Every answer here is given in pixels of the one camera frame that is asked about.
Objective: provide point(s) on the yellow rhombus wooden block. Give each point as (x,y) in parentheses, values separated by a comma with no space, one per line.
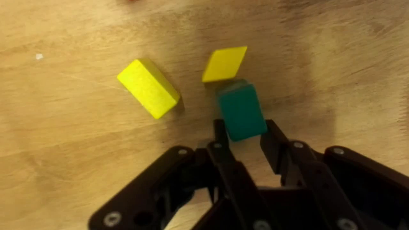
(224,64)

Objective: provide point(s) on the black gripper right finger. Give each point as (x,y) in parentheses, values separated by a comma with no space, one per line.
(341,186)

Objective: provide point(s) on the long yellow wooden block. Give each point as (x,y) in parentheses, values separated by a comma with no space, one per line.
(148,87)

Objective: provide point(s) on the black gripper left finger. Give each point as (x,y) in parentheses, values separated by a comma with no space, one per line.
(235,182)

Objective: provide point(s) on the small green wooden block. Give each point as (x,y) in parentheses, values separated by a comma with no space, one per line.
(242,110)

